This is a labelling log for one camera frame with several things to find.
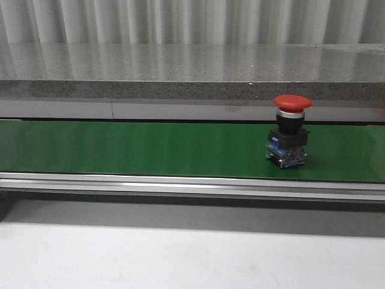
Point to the grey stone countertop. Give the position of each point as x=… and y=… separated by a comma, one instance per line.
x=207, y=72

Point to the red mushroom push button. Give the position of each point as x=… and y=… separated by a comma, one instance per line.
x=287, y=142

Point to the green conveyor belt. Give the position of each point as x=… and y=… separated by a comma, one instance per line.
x=336, y=152

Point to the white pleated curtain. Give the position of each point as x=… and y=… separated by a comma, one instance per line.
x=198, y=22

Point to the white conveyor back rail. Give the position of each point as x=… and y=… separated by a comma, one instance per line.
x=150, y=109

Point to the aluminium conveyor front rail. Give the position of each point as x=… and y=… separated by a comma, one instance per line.
x=176, y=186

